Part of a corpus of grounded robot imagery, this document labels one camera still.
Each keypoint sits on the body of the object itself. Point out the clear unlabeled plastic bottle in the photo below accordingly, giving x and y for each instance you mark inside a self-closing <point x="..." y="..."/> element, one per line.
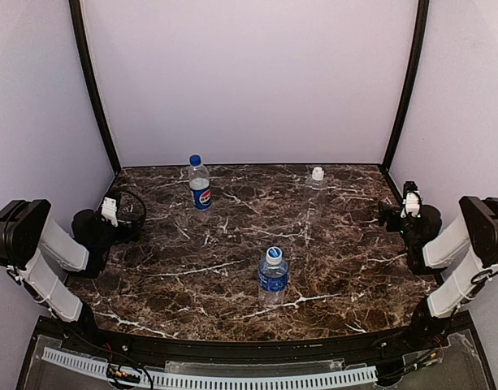
<point x="315" y="194"/>

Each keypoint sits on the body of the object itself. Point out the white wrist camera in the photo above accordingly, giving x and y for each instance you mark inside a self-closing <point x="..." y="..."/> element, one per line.
<point x="109" y="211"/>
<point x="412" y="200"/>

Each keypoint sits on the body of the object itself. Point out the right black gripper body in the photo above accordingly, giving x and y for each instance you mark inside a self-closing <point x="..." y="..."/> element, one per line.
<point x="396" y="217"/>

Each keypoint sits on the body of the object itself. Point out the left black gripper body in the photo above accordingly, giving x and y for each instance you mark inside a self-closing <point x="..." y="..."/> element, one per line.
<point x="121" y="223"/>

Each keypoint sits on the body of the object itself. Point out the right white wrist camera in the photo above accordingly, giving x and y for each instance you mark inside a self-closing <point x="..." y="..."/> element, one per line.
<point x="412" y="200"/>

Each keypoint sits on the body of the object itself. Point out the Pepsi bottle blue cap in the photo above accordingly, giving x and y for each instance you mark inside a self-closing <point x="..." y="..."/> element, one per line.
<point x="199" y="183"/>

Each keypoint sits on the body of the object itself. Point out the black front table rail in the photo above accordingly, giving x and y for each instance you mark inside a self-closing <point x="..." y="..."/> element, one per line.
<point x="384" y="349"/>

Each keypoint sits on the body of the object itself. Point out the blue white Pocari cap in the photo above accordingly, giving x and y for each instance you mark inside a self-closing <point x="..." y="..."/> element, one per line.
<point x="274" y="255"/>

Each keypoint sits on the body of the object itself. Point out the Pocari Sweat bottle blue label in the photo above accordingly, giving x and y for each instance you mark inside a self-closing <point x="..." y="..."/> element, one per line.
<point x="272" y="282"/>

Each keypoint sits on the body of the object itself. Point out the white bottle cap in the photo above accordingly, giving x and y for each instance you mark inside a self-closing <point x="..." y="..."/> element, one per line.
<point x="317" y="174"/>

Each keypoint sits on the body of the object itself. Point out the right black frame post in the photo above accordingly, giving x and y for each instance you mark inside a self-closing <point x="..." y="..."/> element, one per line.
<point x="408" y="85"/>

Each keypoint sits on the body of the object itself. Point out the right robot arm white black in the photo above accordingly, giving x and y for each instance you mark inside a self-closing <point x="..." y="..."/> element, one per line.
<point x="469" y="245"/>

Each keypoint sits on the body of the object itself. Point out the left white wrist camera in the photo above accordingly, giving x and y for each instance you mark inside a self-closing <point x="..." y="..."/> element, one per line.
<point x="109" y="211"/>

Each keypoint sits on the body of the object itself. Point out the left black frame post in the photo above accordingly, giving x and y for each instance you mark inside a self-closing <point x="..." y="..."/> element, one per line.
<point x="90" y="80"/>

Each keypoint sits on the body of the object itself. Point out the white slotted cable duct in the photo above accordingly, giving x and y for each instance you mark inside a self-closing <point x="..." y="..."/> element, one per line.
<point x="187" y="375"/>

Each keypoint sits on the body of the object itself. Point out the black frame post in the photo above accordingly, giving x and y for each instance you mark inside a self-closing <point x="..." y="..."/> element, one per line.
<point x="408" y="85"/>
<point x="90" y="80"/>

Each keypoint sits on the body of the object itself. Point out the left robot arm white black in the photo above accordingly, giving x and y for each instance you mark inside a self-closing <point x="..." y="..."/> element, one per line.
<point x="29" y="236"/>

